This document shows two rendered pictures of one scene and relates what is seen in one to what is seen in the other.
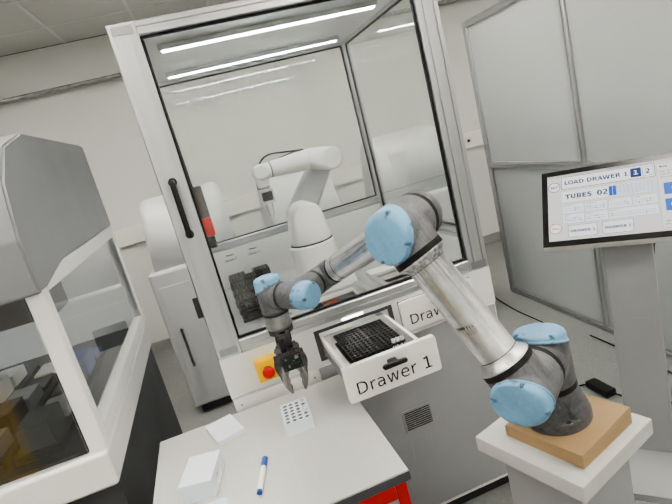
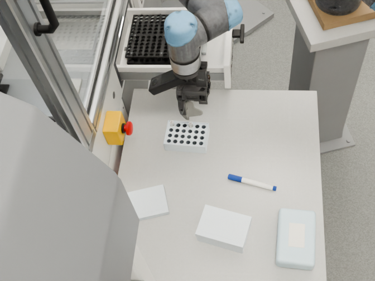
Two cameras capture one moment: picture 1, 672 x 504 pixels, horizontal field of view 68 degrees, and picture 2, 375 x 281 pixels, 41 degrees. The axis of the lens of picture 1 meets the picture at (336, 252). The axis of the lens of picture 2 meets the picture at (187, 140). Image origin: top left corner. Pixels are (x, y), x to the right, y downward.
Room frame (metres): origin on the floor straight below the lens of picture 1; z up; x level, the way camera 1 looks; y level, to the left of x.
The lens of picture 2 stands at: (0.99, 0.96, 2.03)
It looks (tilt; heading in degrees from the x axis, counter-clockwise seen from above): 58 degrees down; 297
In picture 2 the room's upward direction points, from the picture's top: 11 degrees counter-clockwise
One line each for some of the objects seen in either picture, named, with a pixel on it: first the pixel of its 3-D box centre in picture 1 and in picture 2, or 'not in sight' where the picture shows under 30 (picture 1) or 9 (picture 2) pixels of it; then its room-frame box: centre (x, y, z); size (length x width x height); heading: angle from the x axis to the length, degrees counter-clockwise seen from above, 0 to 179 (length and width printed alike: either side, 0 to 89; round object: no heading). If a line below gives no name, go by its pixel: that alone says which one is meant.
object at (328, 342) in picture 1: (368, 346); (163, 43); (1.52, -0.02, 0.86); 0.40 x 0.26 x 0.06; 13
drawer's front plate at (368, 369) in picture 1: (392, 368); (229, 40); (1.31, -0.07, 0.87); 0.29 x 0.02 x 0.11; 103
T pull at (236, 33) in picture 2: (393, 361); (238, 33); (1.29, -0.08, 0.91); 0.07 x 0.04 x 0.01; 103
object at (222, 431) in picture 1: (224, 429); (144, 203); (1.41, 0.47, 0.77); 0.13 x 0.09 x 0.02; 30
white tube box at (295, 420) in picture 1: (296, 415); (186, 136); (1.36, 0.24, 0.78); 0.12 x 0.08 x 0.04; 9
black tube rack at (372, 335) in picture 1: (369, 346); (166, 42); (1.51, -0.03, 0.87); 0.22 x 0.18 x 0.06; 13
